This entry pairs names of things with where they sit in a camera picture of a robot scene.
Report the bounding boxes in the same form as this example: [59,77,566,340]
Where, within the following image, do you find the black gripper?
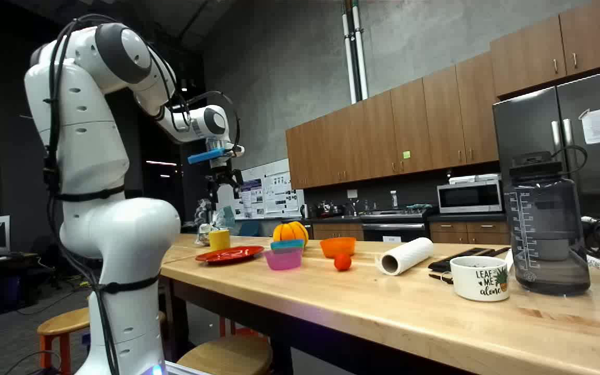
[206,161,243,191]

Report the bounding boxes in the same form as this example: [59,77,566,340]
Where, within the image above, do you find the yellow mug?
[206,227,234,255]

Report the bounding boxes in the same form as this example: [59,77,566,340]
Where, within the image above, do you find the teal bowl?
[268,238,307,255]

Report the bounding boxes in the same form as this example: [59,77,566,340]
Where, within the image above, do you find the pink bowl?
[264,248,304,272]

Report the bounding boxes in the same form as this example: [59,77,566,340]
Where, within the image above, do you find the orange bowl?
[319,235,359,261]

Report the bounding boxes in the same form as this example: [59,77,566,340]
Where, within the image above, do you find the blue wrist bar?
[186,145,226,167]

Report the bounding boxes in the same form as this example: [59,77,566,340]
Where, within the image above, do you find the clear plastic bag with contents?
[194,183,240,245]

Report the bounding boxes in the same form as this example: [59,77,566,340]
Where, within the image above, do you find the red plate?
[194,244,266,268]

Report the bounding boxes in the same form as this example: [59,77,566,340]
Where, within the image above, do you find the orange pumpkin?
[271,220,311,245]

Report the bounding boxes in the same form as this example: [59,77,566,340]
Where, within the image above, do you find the black oven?
[359,219,432,244]

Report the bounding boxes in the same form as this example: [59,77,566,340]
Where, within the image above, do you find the wooden stool red legs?
[174,315,275,375]
[35,307,93,375]

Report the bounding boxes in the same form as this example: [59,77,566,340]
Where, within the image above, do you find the white paper towel roll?
[377,235,435,278]

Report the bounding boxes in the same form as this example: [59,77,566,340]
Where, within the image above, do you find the steel microwave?
[435,177,505,215]

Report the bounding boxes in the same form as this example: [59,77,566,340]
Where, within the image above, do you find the dark equipment cart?
[0,249,42,321]

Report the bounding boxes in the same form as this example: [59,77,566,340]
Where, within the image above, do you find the brown base cabinets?
[311,219,510,245]

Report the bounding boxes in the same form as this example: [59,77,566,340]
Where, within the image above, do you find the black remote controls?
[427,245,510,285]

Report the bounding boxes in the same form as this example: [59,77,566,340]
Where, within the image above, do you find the white printed ceramic cup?
[450,255,513,305]

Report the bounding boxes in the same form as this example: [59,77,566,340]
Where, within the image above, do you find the stainless steel refrigerator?
[492,62,600,235]

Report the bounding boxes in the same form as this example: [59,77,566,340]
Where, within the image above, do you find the brown cabinet over refrigerator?
[488,0,600,101]

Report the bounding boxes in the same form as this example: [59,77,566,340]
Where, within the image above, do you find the white wall poster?
[234,159,308,223]

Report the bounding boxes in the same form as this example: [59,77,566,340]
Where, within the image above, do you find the long brown wall cabinets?
[286,47,499,191]

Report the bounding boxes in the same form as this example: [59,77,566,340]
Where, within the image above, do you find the steel wall pipe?
[339,0,370,106]

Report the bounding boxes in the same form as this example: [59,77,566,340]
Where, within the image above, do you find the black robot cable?
[42,12,160,375]

